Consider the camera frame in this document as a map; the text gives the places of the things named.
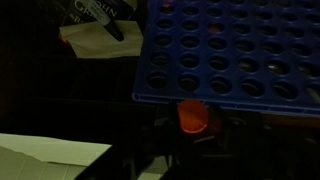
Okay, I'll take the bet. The dark wooden secretary desk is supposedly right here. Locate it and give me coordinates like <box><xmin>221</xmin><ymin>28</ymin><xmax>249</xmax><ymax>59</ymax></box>
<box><xmin>0</xmin><ymin>0</ymin><xmax>320</xmax><ymax>180</ymax></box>

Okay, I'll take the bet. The orange round game disc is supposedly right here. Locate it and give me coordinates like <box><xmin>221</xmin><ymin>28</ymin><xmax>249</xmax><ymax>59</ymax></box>
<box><xmin>176</xmin><ymin>99</ymin><xmax>210</xmax><ymax>136</ymax></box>

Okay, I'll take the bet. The white paper sheet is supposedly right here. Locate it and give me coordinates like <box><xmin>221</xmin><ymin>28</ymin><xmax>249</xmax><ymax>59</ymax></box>
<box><xmin>0</xmin><ymin>132</ymin><xmax>113</xmax><ymax>180</ymax></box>

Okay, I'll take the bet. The John Grisham book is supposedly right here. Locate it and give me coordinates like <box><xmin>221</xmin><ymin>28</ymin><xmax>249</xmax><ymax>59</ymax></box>
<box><xmin>43</xmin><ymin>0</ymin><xmax>138</xmax><ymax>43</ymax></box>

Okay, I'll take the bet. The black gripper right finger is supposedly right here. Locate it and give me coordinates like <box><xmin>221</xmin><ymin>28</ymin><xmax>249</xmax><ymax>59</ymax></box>
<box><xmin>194</xmin><ymin>105</ymin><xmax>225</xmax><ymax>145</ymax></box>

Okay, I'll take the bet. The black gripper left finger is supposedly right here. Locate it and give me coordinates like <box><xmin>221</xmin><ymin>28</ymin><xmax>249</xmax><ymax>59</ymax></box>
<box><xmin>153</xmin><ymin>105</ymin><xmax>183</xmax><ymax>151</ymax></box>

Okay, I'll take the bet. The blue connect four frame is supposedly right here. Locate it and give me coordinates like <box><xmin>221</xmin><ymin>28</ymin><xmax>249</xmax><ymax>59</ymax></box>
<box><xmin>131</xmin><ymin>0</ymin><xmax>320</xmax><ymax>118</ymax></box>

